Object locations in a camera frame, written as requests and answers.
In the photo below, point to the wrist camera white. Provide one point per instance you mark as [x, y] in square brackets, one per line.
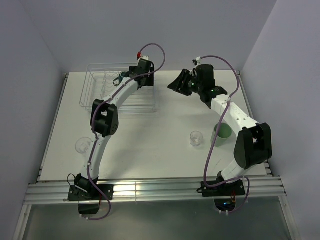
[197, 61]
[140, 56]

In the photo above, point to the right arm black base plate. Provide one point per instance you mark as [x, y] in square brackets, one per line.
[225, 190]

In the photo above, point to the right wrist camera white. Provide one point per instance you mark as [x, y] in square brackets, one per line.
[197, 61]

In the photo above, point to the black box under left base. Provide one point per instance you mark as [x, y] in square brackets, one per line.
[88, 208]

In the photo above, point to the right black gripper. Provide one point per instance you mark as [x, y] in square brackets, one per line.
[176, 85]

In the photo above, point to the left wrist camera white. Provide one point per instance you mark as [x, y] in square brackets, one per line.
[140, 56]

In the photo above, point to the aluminium rail frame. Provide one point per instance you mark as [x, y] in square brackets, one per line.
[156, 173]

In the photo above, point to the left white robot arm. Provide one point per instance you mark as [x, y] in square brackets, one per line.
[104, 120]

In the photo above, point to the clear acrylic dish rack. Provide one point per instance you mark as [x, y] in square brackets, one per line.
[98, 84]

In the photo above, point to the dark teal mug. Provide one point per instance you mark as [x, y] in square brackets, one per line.
[118, 80]

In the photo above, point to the small clear glass right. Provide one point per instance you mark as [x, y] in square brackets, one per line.
[196, 138]

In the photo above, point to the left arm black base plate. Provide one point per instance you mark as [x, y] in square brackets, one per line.
[76, 194]

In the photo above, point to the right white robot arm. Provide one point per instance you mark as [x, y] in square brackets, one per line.
[254, 140]

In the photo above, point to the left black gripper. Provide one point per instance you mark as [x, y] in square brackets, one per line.
[150, 80]

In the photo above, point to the light green plastic cup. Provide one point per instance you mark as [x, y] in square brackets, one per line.
[224, 133]

